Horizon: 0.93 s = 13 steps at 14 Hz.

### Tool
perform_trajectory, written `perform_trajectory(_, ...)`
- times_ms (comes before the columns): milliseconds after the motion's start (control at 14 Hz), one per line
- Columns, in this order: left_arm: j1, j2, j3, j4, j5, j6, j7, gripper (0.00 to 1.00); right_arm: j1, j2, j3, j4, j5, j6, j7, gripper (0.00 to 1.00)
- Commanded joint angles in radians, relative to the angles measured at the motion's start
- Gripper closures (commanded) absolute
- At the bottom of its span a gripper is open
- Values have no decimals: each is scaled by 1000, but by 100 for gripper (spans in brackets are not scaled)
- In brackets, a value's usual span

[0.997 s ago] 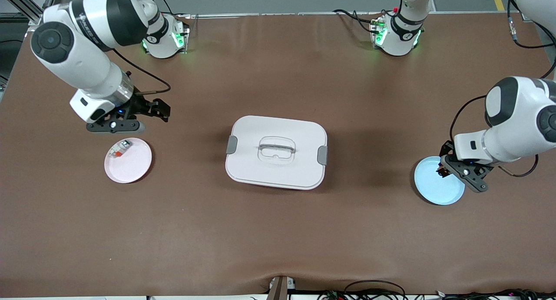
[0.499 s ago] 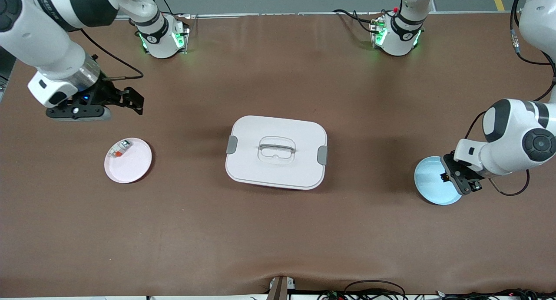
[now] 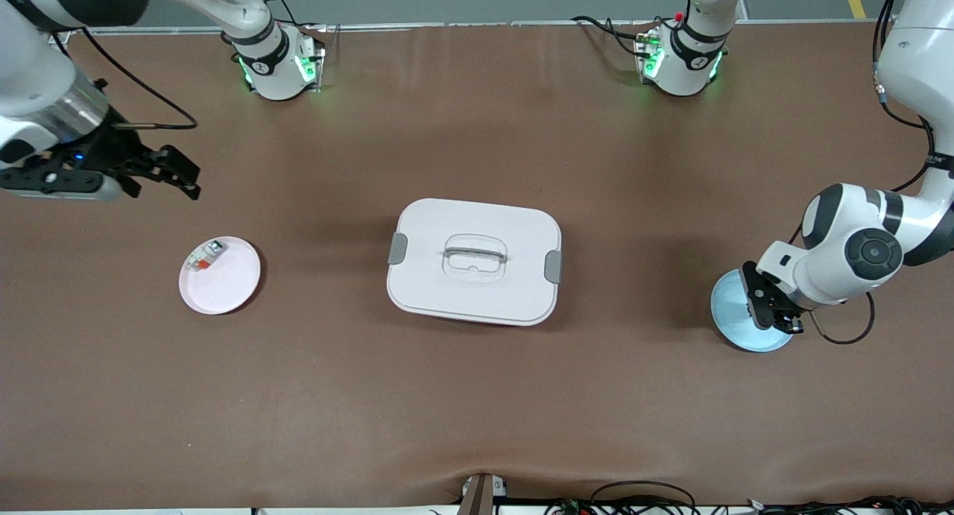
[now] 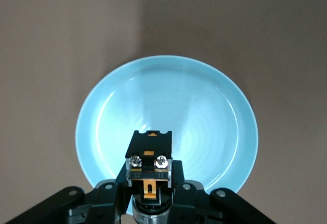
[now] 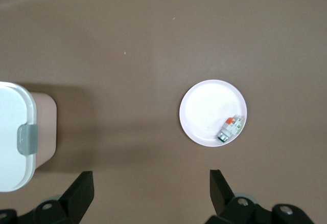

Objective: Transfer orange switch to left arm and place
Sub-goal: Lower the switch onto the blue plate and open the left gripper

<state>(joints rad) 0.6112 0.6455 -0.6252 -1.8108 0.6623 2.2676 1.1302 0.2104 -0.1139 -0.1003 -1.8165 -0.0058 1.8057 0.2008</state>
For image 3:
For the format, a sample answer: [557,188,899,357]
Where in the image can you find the white lidded storage box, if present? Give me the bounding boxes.
[386,198,564,327]

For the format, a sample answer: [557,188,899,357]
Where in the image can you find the light blue round plate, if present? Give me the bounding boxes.
[710,269,795,353]

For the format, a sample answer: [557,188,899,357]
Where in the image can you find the pink round plate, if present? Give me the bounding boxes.
[178,236,262,315]

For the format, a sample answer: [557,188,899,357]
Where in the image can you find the brown table mat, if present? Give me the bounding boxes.
[0,22,954,510]

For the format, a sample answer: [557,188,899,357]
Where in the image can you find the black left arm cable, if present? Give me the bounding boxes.
[790,0,940,347]

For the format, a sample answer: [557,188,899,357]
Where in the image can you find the black cable bundle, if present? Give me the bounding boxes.
[548,480,954,515]

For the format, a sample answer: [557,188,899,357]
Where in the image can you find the grey box lid handle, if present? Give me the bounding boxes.
[443,248,508,265]

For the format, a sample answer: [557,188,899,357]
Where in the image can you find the black base cable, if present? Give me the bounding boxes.
[571,14,649,60]

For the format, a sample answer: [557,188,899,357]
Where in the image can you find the brown wooden post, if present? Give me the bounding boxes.
[457,473,509,515]

